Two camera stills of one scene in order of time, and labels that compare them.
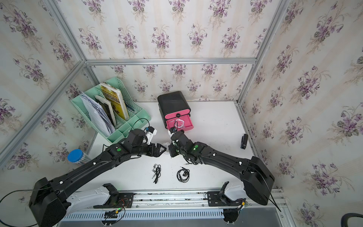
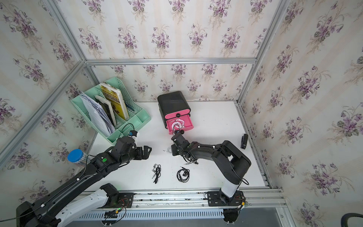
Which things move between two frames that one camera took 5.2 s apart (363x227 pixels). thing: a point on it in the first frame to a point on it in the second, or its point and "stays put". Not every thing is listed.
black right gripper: (172, 153) stays put
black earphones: (157, 170) stays put
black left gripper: (157, 153) to (141, 156)
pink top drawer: (180, 112) stays put
